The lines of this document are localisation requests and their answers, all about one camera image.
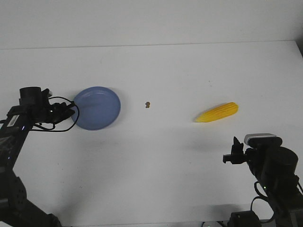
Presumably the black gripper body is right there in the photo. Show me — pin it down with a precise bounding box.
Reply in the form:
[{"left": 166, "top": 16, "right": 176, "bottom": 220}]
[
  {"left": 223, "top": 144, "right": 248, "bottom": 165},
  {"left": 46, "top": 102, "right": 71, "bottom": 123}
]

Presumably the blue round plate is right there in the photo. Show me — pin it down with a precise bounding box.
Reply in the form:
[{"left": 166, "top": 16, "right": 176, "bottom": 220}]
[{"left": 71, "top": 87, "right": 121, "bottom": 131}]

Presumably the yellow toy corn cob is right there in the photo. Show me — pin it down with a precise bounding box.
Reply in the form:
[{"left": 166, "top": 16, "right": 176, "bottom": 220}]
[{"left": 195, "top": 102, "right": 239, "bottom": 123}]

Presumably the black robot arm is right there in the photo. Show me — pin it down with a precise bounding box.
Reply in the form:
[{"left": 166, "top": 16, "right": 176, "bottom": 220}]
[
  {"left": 0, "top": 87, "right": 80, "bottom": 227},
  {"left": 223, "top": 133, "right": 303, "bottom": 227}
]

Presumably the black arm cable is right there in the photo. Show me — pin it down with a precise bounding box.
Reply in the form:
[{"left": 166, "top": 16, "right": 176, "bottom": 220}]
[
  {"left": 30, "top": 96, "right": 80, "bottom": 132},
  {"left": 250, "top": 181, "right": 275, "bottom": 220}
]

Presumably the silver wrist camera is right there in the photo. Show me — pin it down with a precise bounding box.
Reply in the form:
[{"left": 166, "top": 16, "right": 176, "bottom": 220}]
[{"left": 244, "top": 133, "right": 276, "bottom": 147}]

